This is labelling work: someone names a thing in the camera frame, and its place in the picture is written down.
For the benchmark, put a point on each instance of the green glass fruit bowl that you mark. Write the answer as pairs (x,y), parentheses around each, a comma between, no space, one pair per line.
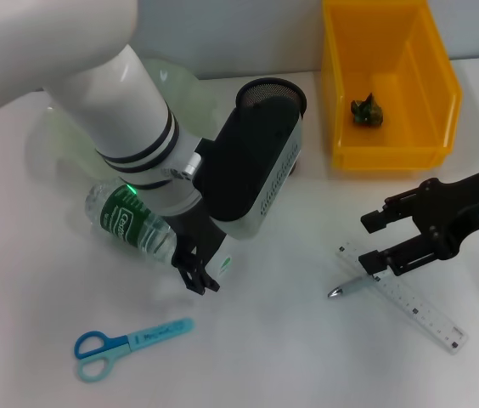
(180,98)

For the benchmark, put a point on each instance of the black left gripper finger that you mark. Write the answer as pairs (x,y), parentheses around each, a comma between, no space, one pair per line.
(197,276)

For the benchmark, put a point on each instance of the silver ballpoint pen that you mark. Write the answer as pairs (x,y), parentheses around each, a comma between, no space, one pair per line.
(350,287)

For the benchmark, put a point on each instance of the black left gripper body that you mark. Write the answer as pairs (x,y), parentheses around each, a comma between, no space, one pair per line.
(201,234)

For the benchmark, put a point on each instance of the clear water bottle green label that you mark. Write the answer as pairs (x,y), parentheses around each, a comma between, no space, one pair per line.
(125,217)

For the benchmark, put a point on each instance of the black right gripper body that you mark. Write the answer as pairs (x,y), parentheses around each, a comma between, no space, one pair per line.
(464,204)

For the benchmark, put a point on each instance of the black mesh pen holder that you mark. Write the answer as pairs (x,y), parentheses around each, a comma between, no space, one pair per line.
(265,91)

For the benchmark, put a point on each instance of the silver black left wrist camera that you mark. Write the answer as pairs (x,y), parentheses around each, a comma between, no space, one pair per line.
(248,170)

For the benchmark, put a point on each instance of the clear plastic ruler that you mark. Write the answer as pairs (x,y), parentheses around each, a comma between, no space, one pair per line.
(426,310)

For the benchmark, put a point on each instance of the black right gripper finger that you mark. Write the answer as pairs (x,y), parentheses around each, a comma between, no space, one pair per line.
(401,257)
(396,208)

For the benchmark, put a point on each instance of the blue child scissors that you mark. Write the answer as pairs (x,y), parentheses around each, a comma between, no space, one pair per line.
(103,344)

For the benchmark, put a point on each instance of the yellow plastic bin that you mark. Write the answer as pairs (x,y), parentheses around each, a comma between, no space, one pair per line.
(396,157)

